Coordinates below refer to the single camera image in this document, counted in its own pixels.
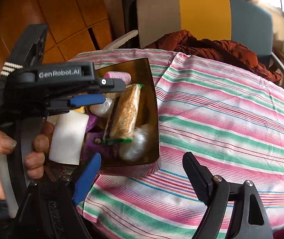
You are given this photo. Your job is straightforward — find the pink hair roller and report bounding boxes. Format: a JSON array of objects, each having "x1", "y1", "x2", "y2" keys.
[{"x1": 103, "y1": 71, "x2": 132, "y2": 85}]

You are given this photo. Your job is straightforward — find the white foam block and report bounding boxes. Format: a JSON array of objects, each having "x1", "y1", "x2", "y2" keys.
[{"x1": 49, "y1": 111, "x2": 89, "y2": 165}]

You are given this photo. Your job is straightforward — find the purple snack packet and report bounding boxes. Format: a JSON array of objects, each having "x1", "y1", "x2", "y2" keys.
[{"x1": 81, "y1": 132, "x2": 117, "y2": 161}]

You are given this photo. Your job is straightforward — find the brown cracker pack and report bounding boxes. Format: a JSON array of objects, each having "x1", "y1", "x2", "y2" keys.
[{"x1": 102, "y1": 84, "x2": 144, "y2": 145}]

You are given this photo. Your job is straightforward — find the gold metal tin box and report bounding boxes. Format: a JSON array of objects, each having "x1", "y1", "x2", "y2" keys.
[{"x1": 86, "y1": 58, "x2": 160, "y2": 177}]

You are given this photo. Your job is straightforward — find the white plastic bag ball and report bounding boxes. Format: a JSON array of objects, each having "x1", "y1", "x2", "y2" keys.
[{"x1": 118, "y1": 124, "x2": 151, "y2": 162}]

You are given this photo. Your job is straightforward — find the striped pink green tablecloth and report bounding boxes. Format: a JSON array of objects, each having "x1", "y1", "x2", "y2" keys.
[{"x1": 75, "y1": 49, "x2": 284, "y2": 238}]

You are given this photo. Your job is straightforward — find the black rolled mat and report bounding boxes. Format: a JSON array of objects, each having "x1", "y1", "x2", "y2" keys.
[{"x1": 120, "y1": 0, "x2": 140, "y2": 49}]

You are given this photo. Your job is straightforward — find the rust red jacket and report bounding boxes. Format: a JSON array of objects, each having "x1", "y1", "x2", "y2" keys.
[{"x1": 145, "y1": 30, "x2": 283, "y2": 84}]

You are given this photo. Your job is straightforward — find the grey yellow blue armchair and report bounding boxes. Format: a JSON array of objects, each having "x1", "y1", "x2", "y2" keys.
[{"x1": 105, "y1": 0, "x2": 284, "y2": 74}]

